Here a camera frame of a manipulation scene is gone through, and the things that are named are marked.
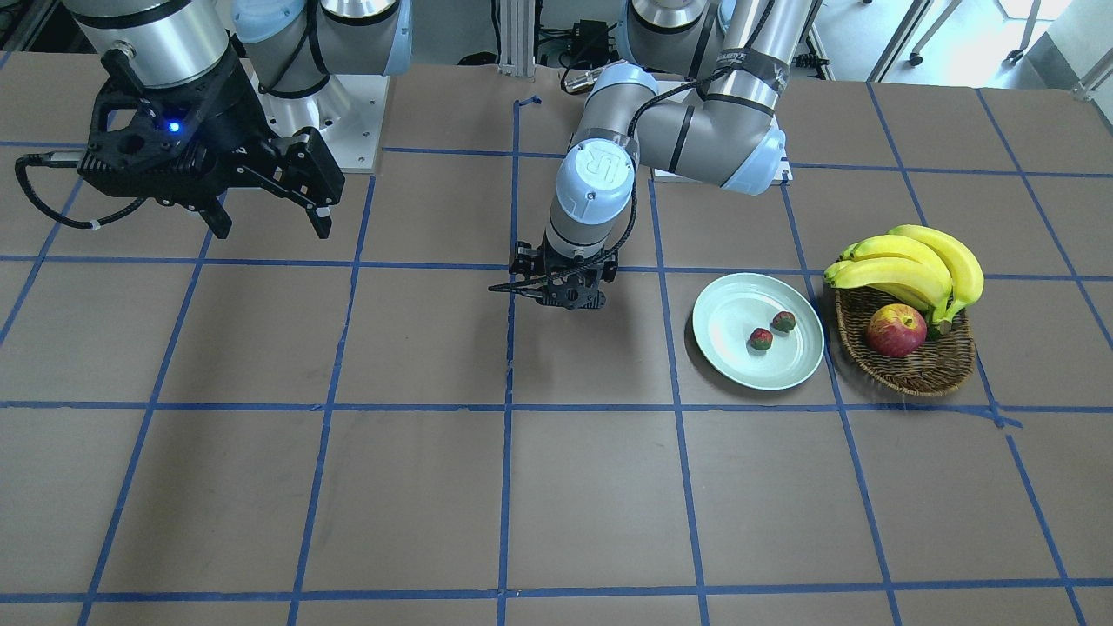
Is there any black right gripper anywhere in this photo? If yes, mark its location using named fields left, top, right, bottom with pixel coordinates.
left=78, top=46, right=346, bottom=239

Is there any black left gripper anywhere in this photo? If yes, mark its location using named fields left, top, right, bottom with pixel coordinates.
left=487, top=242, right=617, bottom=310

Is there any red strawberry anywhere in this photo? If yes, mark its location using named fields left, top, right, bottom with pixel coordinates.
left=770, top=310, right=796, bottom=333
left=747, top=327, right=774, bottom=352

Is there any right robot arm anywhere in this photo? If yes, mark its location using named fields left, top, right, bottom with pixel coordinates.
left=66, top=1, right=412, bottom=239

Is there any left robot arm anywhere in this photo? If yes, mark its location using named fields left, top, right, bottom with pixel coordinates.
left=493, top=1, right=819, bottom=310

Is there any light green plate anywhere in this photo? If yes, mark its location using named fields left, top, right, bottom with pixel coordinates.
left=691, top=273, right=826, bottom=391

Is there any silver cylindrical connector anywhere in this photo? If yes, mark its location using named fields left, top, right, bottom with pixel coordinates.
left=560, top=67, right=604, bottom=96

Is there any black power adapter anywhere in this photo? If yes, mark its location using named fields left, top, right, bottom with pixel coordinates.
left=569, top=20, right=610, bottom=69

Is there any red yellow apple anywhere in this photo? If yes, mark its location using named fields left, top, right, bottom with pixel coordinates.
left=865, top=303, right=929, bottom=358

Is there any brown wicker basket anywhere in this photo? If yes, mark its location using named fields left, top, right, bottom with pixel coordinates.
left=824, top=286, right=977, bottom=397

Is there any yellow banana bunch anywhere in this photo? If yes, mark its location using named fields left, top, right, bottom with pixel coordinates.
left=824, top=224, right=985, bottom=336

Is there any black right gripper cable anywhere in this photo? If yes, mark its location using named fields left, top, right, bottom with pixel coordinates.
left=14, top=151, right=149, bottom=231

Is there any aluminium frame post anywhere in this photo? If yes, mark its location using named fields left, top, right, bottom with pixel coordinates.
left=496, top=0, right=536, bottom=82

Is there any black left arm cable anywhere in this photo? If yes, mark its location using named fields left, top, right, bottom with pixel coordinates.
left=600, top=0, right=775, bottom=270

